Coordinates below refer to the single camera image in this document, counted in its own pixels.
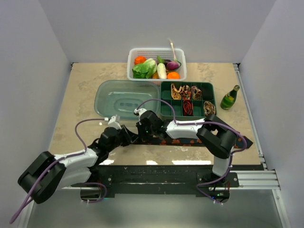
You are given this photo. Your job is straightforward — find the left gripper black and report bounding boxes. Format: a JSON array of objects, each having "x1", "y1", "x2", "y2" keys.
[{"x1": 107, "y1": 124, "x2": 139, "y2": 152}]

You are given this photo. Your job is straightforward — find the dark floral orange tie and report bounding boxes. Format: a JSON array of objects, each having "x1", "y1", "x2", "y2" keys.
[{"x1": 132, "y1": 136, "x2": 254, "y2": 149}]

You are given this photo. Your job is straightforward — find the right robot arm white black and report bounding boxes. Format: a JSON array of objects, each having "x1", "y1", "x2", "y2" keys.
[{"x1": 134, "y1": 108, "x2": 237, "y2": 187}]

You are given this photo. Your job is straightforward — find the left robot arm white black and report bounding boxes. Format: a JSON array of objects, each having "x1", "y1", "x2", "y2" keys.
[{"x1": 18, "y1": 126, "x2": 138, "y2": 204}]

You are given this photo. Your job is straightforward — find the yellow rolled tie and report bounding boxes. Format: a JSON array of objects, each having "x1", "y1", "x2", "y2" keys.
[{"x1": 171, "y1": 84, "x2": 183, "y2": 100}]

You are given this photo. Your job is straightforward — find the clear teal plastic bin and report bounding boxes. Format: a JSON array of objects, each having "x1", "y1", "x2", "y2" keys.
[{"x1": 94, "y1": 80, "x2": 160, "y2": 120}]

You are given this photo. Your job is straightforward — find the red black rolled tie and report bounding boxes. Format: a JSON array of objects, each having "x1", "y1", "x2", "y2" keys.
[{"x1": 182, "y1": 99, "x2": 193, "y2": 116}]

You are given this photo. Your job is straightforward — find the dark red patterned rolled tie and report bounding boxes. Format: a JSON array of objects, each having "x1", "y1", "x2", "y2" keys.
[{"x1": 181, "y1": 85, "x2": 191, "y2": 100}]

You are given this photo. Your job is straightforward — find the green compartment organizer tray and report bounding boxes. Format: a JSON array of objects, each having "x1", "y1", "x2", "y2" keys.
[{"x1": 160, "y1": 81, "x2": 217, "y2": 120}]

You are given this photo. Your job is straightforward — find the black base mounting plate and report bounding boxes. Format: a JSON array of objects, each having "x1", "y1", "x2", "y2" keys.
[{"x1": 80, "y1": 165, "x2": 263, "y2": 202}]

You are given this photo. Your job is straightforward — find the green lettuce toy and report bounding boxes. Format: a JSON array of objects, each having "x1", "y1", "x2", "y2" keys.
[{"x1": 132, "y1": 58, "x2": 157, "y2": 79}]

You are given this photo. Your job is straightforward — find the orange fruit toy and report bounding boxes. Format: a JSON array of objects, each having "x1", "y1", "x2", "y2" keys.
[{"x1": 167, "y1": 72, "x2": 180, "y2": 80}]

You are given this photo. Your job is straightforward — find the purple gold rolled tie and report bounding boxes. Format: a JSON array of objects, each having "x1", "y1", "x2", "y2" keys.
[{"x1": 191, "y1": 85, "x2": 202, "y2": 100}]

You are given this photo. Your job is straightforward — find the white radish toy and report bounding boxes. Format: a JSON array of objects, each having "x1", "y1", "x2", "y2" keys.
[{"x1": 157, "y1": 63, "x2": 167, "y2": 79}]

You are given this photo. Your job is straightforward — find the brown patterned rolled tie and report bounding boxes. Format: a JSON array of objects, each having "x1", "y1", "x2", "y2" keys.
[{"x1": 203, "y1": 101, "x2": 216, "y2": 116}]

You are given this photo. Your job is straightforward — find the purple turnip toy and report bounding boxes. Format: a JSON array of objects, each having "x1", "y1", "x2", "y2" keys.
[{"x1": 166, "y1": 61, "x2": 180, "y2": 71}]

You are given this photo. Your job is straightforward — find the white green onion toy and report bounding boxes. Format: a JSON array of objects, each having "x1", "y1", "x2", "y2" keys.
[{"x1": 168, "y1": 38, "x2": 177, "y2": 62}]

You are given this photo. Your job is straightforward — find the white perforated basket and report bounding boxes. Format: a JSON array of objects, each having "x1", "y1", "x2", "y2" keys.
[{"x1": 127, "y1": 47, "x2": 187, "y2": 86}]

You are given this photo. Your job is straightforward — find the green glass bottle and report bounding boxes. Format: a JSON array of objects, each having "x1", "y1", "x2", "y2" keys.
[{"x1": 220, "y1": 85, "x2": 240, "y2": 110}]

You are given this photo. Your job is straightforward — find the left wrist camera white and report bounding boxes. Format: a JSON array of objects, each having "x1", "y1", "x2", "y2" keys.
[{"x1": 104, "y1": 115, "x2": 122, "y2": 130}]

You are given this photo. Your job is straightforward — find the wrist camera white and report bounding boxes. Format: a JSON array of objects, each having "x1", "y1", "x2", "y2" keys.
[
  {"x1": 104, "y1": 115, "x2": 122, "y2": 130},
  {"x1": 133, "y1": 108, "x2": 147, "y2": 117}
]

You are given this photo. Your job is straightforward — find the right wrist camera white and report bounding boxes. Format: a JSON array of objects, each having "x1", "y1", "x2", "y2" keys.
[{"x1": 133, "y1": 108, "x2": 147, "y2": 117}]

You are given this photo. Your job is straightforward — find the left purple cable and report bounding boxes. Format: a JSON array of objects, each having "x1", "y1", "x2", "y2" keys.
[{"x1": 9, "y1": 117, "x2": 107, "y2": 224}]

